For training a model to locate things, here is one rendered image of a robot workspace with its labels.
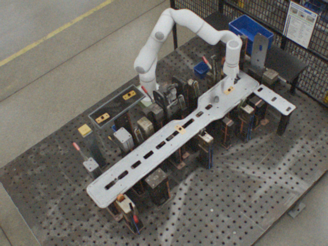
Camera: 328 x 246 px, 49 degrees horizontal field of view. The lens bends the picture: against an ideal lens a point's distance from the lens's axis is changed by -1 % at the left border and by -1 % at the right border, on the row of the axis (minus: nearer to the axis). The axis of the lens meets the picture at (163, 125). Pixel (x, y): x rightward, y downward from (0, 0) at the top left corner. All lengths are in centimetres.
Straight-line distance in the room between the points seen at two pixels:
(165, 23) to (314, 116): 135
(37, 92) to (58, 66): 42
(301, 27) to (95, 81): 236
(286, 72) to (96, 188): 152
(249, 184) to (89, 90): 223
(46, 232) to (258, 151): 155
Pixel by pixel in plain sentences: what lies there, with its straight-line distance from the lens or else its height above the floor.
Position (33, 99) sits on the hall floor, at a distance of 423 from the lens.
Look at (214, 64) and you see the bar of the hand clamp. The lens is 253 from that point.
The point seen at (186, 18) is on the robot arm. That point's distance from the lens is 218.
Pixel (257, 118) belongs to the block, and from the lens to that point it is 268.
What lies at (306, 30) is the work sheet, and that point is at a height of 129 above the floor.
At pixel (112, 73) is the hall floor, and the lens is 418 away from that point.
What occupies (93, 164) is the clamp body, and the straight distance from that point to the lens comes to 227.
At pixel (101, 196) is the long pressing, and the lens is 222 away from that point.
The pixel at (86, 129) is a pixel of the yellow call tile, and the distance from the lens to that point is 229.
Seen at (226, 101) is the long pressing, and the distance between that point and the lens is 252.
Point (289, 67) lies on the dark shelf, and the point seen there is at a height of 103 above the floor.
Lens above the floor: 297
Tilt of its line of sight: 55 degrees down
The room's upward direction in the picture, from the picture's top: 9 degrees counter-clockwise
